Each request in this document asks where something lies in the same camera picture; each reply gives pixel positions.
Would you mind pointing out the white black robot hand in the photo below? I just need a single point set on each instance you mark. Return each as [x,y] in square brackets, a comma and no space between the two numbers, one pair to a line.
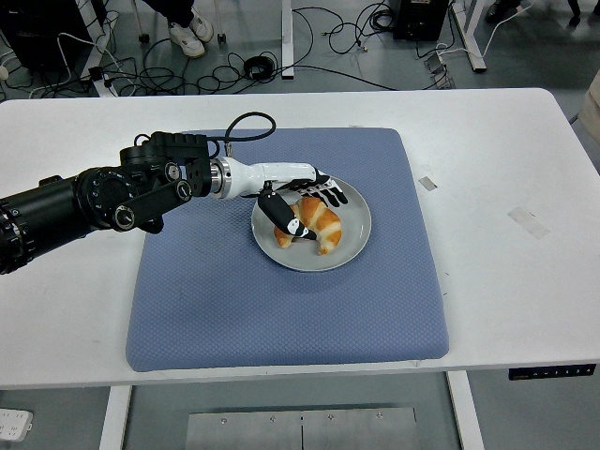
[276,175]

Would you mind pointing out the golden croissant bread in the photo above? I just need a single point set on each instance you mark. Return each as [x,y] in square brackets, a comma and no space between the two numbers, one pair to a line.
[328,225]

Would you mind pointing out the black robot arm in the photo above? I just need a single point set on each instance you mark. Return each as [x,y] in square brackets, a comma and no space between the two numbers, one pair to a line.
[103,192]

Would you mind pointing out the grey round plate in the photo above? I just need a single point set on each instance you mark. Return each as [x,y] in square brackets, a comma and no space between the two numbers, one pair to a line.
[304,260]

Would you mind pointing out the blue quilted mat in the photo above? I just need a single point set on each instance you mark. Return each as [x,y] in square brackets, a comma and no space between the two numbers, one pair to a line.
[234,304]

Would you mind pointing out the white desk leg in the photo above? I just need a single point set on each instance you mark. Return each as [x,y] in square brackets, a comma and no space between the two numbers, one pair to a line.
[102,86]
[473,42]
[287,37]

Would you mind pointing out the small grey tape piece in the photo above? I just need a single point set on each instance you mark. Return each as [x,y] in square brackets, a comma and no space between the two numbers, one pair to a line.
[428,183]

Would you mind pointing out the person's foot white shoe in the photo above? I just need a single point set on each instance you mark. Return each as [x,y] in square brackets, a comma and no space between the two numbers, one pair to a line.
[186,41]
[202,25]

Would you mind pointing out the grey foot pedal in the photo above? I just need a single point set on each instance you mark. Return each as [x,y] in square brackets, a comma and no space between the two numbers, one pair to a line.
[438,70]

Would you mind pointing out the person's leg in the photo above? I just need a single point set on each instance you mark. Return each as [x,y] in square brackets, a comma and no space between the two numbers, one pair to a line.
[169,9]

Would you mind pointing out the black equipment box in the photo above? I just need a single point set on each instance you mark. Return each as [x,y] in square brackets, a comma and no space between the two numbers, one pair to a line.
[419,19]

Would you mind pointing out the grey metal plate with screws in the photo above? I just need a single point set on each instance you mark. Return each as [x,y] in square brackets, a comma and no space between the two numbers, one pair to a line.
[300,429]

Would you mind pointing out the large grey tape piece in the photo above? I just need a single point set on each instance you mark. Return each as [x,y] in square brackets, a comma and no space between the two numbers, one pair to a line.
[529,223]

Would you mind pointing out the person's foot dark shoe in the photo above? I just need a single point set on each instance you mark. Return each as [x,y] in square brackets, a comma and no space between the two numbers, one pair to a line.
[504,9]

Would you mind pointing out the white table leg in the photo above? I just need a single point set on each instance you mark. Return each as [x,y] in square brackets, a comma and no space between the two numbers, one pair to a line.
[465,412]
[114,417]

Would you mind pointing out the black table control panel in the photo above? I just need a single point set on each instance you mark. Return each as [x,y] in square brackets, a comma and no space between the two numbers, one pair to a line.
[553,372]

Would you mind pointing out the white power strip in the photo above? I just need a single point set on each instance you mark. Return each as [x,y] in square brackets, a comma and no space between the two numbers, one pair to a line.
[14,424]

